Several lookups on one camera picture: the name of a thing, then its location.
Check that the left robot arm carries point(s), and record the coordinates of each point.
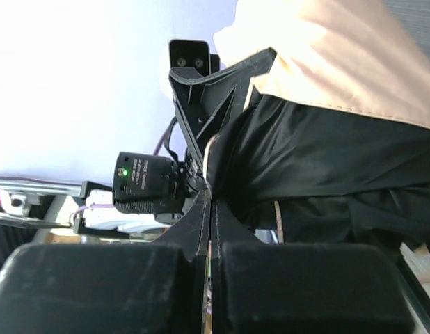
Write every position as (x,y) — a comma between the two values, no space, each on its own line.
(164,186)

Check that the beige folding umbrella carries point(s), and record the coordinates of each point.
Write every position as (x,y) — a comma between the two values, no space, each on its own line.
(335,137)

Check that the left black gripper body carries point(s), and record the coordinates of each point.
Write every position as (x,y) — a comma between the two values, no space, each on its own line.
(192,163)

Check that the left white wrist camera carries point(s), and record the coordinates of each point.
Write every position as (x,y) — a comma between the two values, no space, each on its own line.
(193,54)

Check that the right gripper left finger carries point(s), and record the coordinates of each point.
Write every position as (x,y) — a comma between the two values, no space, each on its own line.
(156,287)

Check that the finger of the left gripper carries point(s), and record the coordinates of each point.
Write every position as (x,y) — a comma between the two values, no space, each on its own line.
(204,105)

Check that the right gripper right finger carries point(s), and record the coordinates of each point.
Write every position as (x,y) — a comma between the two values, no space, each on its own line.
(300,288)

